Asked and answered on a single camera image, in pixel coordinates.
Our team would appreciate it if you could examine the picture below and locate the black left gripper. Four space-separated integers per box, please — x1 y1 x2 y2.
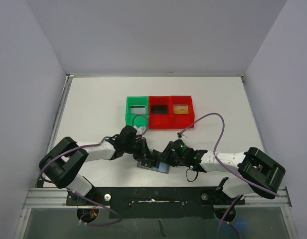
124 137 154 161

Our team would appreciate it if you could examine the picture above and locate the grey card holder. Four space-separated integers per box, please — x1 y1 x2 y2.
133 150 169 174

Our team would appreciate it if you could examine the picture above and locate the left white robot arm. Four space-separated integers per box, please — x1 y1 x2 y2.
39 125 156 205

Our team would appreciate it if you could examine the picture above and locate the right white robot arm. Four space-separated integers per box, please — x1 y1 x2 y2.
156 139 286 204

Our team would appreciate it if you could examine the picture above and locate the black card in bin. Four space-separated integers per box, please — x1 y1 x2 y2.
151 105 168 115

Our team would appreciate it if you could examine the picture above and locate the gold credit card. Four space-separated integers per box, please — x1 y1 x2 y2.
173 105 189 115

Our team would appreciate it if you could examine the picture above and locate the silver VIP card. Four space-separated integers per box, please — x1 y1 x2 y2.
130 105 147 115

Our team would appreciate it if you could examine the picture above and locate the right red plastic bin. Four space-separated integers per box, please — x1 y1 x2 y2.
170 96 195 129

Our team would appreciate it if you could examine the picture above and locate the red plastic bin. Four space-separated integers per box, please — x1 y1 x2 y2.
149 96 170 129
170 96 195 129

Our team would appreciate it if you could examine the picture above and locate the middle red plastic bin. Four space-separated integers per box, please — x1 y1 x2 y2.
149 96 170 129

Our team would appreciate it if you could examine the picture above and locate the green plastic bin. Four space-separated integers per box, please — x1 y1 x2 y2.
125 96 149 127

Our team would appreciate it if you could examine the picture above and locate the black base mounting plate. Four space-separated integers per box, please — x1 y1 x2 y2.
66 186 245 223

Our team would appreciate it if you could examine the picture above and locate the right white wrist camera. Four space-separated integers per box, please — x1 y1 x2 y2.
177 132 187 139

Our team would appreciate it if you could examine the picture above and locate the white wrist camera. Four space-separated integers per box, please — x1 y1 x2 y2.
177 132 187 139
133 125 147 135

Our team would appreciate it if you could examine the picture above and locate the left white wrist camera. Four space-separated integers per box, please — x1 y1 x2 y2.
133 125 147 135

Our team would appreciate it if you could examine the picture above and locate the aluminium table edge rail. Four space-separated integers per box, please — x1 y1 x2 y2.
47 74 75 153

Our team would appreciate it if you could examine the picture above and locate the front aluminium frame rail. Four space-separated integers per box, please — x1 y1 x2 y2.
15 187 298 239

